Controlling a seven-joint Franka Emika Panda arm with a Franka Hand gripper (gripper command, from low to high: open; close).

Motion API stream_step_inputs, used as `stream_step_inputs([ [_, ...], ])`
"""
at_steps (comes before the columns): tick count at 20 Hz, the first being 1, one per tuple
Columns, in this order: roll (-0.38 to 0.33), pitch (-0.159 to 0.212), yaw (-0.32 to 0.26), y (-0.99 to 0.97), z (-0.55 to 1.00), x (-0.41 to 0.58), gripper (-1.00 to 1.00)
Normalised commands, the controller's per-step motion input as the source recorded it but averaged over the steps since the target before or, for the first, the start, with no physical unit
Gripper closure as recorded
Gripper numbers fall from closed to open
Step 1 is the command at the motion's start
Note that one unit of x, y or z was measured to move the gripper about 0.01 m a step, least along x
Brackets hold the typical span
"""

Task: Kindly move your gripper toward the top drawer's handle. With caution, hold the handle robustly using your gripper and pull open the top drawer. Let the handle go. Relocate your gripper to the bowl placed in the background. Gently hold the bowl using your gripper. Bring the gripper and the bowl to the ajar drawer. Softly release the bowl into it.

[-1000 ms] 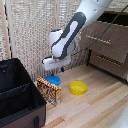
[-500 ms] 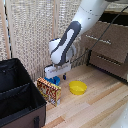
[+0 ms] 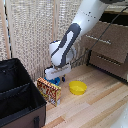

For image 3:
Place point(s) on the beige woven screen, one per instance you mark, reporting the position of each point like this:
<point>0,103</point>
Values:
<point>30,36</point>

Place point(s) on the yellow bowl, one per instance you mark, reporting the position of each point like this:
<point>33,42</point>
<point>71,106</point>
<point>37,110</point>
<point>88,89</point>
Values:
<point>78,87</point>

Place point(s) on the red yellow cracker box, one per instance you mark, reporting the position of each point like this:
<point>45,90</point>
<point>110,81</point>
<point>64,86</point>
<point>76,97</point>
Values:
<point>49,91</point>

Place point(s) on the light wooden post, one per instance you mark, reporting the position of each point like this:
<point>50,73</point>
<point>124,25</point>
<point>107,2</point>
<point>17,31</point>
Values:
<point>2,30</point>

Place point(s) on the blue bowl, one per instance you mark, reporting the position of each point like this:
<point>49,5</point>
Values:
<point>54,81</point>

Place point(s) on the black fabric storage box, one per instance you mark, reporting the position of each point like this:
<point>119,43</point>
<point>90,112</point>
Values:
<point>18,96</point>

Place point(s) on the dark framed drawer cabinet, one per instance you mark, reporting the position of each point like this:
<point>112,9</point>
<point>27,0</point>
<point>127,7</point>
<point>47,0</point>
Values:
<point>124,78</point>

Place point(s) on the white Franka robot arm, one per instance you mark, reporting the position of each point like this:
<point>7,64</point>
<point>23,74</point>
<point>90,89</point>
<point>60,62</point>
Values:
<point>87,16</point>

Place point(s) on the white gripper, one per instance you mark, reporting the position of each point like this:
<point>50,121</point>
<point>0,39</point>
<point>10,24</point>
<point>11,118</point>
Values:
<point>56,72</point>

